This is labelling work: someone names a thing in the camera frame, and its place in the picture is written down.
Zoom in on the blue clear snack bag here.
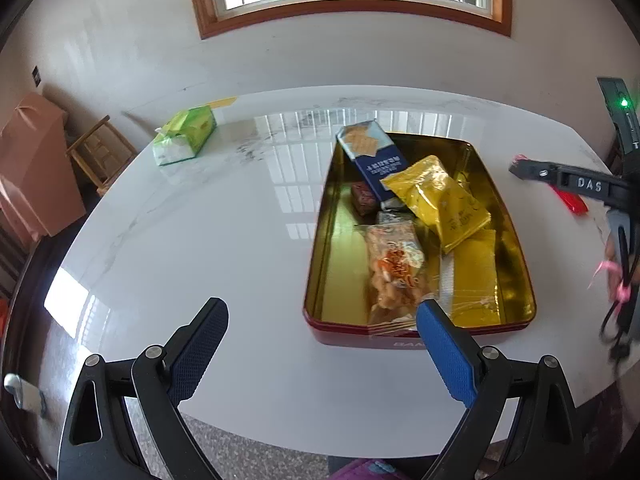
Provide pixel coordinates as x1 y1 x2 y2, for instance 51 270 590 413
358 218 432 337

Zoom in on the large pink patterned snack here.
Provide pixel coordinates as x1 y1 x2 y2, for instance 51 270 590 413
350 181 378 217

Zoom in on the clear yellow fried snack bag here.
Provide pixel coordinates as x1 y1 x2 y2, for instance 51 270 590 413
439 229 502 330

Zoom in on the red gold tin box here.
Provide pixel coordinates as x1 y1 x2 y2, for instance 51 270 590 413
301 131 537 350

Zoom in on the green tissue pack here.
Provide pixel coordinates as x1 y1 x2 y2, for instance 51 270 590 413
152 105 217 166

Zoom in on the small wooden chair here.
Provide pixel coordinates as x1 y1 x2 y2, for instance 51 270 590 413
66 115 139 196

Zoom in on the person right hand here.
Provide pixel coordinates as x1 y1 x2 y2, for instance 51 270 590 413
604 235 640 301

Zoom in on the grey speckled snack packet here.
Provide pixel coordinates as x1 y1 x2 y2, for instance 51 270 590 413
376 210 414 224

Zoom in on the dark blue cracker pack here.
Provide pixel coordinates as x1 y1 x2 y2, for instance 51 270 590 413
336 120 409 210

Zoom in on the red snack packet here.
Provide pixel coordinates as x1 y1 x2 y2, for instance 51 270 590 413
551 185 589 217

